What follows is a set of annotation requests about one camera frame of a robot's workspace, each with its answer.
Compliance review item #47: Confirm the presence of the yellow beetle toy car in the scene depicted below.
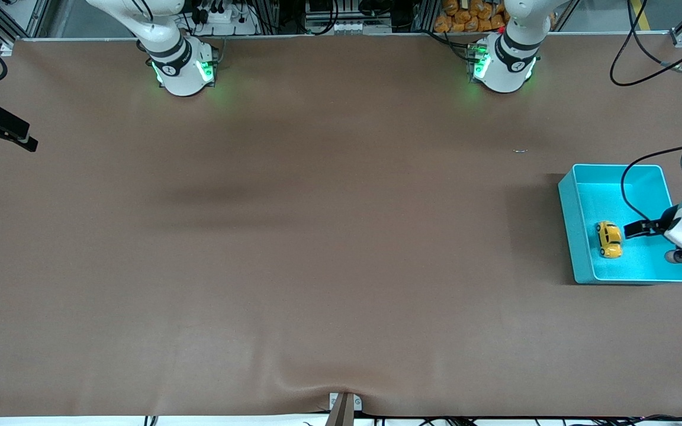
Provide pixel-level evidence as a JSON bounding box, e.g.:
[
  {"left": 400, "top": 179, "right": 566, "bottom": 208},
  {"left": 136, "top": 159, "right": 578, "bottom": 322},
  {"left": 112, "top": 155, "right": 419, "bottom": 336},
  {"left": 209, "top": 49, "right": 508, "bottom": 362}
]
[{"left": 595, "top": 220, "right": 624, "bottom": 260}]

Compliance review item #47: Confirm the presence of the teal plastic bin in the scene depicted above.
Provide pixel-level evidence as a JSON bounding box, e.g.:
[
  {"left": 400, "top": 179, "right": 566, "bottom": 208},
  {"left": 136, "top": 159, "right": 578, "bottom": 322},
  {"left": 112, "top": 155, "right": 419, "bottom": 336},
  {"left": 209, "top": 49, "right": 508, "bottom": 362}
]
[{"left": 558, "top": 164, "right": 682, "bottom": 285}]

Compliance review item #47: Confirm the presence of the white power strip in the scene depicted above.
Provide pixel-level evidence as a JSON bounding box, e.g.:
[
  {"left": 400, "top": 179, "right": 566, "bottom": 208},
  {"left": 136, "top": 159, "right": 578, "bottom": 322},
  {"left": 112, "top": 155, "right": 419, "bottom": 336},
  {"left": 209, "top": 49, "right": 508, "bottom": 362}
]
[{"left": 195, "top": 5, "right": 257, "bottom": 36}]

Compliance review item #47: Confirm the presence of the pile of orange packets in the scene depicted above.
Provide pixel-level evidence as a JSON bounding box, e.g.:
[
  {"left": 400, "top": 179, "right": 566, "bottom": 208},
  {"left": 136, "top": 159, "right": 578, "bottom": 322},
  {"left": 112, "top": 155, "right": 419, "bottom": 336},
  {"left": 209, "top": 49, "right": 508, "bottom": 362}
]
[{"left": 434, "top": 0, "right": 511, "bottom": 34}]

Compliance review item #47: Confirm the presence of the brown table mat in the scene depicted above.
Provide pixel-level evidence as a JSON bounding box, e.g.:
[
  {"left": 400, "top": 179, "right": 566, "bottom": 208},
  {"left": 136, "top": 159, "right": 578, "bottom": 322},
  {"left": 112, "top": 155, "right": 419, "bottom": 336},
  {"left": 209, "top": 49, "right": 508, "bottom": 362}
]
[{"left": 0, "top": 33, "right": 682, "bottom": 418}]

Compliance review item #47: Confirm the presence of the long white socket strip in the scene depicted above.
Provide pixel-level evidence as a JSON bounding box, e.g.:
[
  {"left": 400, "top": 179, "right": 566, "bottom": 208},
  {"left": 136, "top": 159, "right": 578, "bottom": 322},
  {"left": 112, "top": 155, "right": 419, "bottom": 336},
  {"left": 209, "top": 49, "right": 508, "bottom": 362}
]
[{"left": 310, "top": 20, "right": 393, "bottom": 35}]

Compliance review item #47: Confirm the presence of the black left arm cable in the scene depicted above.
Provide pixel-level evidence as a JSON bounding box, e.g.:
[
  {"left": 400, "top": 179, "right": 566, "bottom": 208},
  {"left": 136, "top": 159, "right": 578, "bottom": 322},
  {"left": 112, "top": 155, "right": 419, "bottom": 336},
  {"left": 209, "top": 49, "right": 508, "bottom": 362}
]
[{"left": 609, "top": 0, "right": 682, "bottom": 224}]

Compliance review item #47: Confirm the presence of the small metal clamp bracket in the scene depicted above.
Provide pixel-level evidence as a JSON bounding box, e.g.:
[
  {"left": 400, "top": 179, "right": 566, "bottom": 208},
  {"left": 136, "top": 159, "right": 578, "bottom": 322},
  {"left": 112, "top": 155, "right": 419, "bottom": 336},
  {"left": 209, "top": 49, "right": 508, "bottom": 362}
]
[{"left": 329, "top": 392, "right": 363, "bottom": 412}]

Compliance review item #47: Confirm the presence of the brown strap under bracket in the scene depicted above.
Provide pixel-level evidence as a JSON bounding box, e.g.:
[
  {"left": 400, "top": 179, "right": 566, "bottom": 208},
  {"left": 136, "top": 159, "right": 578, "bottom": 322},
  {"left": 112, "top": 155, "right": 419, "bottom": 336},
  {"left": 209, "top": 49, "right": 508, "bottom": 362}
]
[{"left": 325, "top": 393, "right": 355, "bottom": 426}]

